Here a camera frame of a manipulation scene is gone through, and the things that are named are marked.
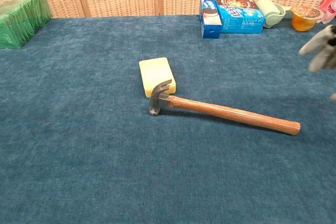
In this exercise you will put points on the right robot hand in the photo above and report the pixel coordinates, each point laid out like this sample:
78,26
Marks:
320,48

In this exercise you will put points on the yellow sponge with green base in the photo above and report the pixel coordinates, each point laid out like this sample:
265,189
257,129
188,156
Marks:
155,73

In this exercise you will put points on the orange jelly cup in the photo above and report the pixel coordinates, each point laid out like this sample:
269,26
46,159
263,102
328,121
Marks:
304,18

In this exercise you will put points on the pink and white plastic bag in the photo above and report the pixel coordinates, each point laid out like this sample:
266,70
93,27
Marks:
328,3

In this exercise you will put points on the pale green plastic cup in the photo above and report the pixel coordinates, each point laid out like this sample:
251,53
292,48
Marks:
270,11

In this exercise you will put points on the blue and brown snack box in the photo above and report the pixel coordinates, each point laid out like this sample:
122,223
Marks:
240,16

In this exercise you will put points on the blue Oreo cookie box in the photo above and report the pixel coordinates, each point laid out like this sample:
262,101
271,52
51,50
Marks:
210,19

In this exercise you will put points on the blue carpet table cover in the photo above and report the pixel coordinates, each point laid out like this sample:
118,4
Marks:
105,142

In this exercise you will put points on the green plastic-wrapped package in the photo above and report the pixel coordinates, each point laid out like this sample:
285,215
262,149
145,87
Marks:
21,19

